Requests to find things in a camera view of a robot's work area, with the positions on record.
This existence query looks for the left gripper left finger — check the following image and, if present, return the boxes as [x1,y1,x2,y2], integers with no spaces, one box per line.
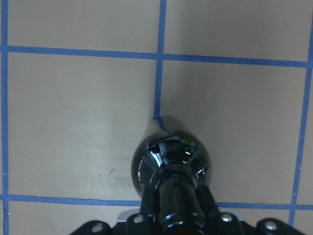
[140,185,156,220]

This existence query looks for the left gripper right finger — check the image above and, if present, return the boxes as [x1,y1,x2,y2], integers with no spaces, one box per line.
[197,185,220,219]

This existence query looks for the dark wine bottle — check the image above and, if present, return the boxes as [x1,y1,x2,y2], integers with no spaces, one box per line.
[131,116,212,235]

